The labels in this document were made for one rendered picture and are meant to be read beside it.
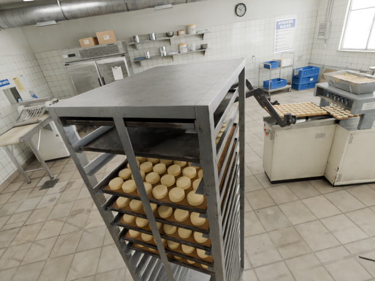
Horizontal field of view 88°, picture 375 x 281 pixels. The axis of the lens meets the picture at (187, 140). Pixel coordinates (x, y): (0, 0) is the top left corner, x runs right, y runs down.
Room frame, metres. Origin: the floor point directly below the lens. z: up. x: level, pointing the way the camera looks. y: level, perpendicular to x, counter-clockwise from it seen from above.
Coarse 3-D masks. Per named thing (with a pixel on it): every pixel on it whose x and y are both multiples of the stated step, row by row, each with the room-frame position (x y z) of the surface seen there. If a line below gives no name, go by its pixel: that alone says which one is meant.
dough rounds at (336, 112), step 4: (324, 108) 2.20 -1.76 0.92; (328, 108) 2.19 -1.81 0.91; (332, 108) 2.15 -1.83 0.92; (336, 108) 2.13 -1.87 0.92; (332, 112) 2.05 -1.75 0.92; (336, 112) 2.03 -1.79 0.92; (340, 112) 2.03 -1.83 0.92; (344, 112) 2.01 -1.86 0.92; (348, 112) 2.00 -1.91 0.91; (336, 116) 1.95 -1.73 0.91; (340, 116) 1.92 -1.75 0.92; (344, 116) 1.90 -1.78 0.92; (348, 116) 1.90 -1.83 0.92; (352, 116) 1.88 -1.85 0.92; (356, 116) 1.88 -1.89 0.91
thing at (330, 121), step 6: (312, 120) 1.96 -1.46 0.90; (318, 120) 1.93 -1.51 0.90; (324, 120) 1.92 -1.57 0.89; (330, 120) 1.92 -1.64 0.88; (336, 120) 1.91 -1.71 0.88; (276, 126) 1.96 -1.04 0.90; (288, 126) 1.95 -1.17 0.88; (294, 126) 1.95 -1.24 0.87; (300, 126) 1.94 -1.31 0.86; (306, 126) 1.94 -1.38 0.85
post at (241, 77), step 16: (240, 80) 0.92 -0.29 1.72; (240, 96) 0.92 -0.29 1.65; (240, 112) 0.92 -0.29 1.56; (240, 128) 0.92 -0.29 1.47; (240, 144) 0.92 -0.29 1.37; (240, 160) 0.92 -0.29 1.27; (240, 176) 0.92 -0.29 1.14; (240, 192) 0.92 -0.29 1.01; (240, 208) 0.92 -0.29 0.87; (240, 224) 0.92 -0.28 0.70; (240, 240) 0.92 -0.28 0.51
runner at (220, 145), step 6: (234, 108) 0.95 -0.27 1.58; (234, 114) 0.81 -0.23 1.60; (228, 120) 0.80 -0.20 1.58; (228, 126) 0.75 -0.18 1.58; (228, 132) 0.67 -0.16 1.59; (222, 138) 0.65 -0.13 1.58; (222, 144) 0.56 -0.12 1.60; (216, 150) 0.57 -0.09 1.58; (222, 150) 0.56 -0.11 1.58; (198, 186) 0.40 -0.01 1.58; (198, 192) 0.38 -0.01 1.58; (204, 192) 0.37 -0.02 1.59
